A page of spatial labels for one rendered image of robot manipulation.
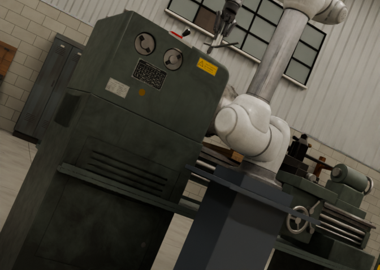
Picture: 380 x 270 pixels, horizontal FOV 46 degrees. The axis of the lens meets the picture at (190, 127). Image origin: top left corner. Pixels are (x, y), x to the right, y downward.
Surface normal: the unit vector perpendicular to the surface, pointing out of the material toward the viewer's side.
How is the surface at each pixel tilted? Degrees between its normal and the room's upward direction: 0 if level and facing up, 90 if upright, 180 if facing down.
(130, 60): 90
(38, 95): 90
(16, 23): 90
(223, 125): 96
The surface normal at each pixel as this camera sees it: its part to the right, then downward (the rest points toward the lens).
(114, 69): 0.46, 0.13
